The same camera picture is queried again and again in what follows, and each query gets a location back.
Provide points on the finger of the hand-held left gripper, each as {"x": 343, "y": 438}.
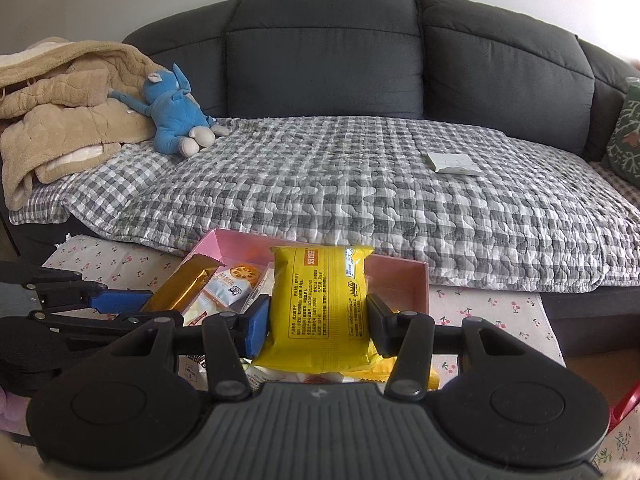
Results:
{"x": 122, "y": 302}
{"x": 100, "y": 325}

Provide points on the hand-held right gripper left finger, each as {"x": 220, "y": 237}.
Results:
{"x": 256, "y": 331}

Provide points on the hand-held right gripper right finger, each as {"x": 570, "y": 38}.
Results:
{"x": 379, "y": 322}

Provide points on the pink cardboard box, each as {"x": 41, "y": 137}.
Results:
{"x": 400, "y": 280}

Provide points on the orange biscuit packet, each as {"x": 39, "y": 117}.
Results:
{"x": 232, "y": 282}

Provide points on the large yellow snack packet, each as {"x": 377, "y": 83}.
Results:
{"x": 320, "y": 310}

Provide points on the golden snack packet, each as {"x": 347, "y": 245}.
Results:
{"x": 182, "y": 285}

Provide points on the small yellow snack packet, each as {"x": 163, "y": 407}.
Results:
{"x": 400, "y": 377}

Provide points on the pale white-green snack packet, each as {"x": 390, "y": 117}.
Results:
{"x": 192, "y": 372}

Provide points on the cherry-print tablecloth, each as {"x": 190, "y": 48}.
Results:
{"x": 490, "y": 320}

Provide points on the grey checked quilt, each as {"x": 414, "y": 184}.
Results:
{"x": 350, "y": 185}

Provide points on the blue plush toy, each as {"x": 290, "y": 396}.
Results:
{"x": 172, "y": 115}

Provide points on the beige blanket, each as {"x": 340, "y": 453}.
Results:
{"x": 65, "y": 105}

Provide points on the dark grey sofa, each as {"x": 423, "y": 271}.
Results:
{"x": 325, "y": 60}

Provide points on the green patterned pillow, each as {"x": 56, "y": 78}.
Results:
{"x": 625, "y": 140}

